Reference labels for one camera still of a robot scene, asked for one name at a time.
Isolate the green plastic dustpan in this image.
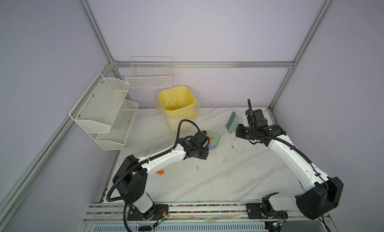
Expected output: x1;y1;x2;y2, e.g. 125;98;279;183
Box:
207;132;222;151

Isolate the lower white mesh shelf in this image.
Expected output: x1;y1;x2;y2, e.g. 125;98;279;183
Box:
96;100;139;151

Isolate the white mesh shelf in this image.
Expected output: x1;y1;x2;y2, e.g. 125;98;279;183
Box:
96;100;139;151
69;74;130;134

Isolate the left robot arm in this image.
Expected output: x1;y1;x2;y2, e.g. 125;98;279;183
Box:
106;131;210;220

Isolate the upper white mesh shelf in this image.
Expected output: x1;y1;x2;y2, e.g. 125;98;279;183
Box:
69;74;130;134

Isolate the yellow lined trash bin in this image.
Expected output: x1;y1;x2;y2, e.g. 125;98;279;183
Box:
156;86;200;134

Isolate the white wire basket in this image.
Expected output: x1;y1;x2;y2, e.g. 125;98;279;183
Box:
125;57;174;89

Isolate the orange purple scraps left-centre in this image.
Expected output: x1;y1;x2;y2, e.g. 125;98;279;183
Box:
208;137;216;149

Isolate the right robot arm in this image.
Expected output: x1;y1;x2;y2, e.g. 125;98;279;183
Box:
236;110;344;220

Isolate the green hand brush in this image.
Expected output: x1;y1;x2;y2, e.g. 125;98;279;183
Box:
225;110;239;134

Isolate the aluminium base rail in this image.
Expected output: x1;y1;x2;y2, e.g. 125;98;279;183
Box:
80;201;337;232

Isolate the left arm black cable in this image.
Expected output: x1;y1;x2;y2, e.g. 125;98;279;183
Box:
105;119;201;232

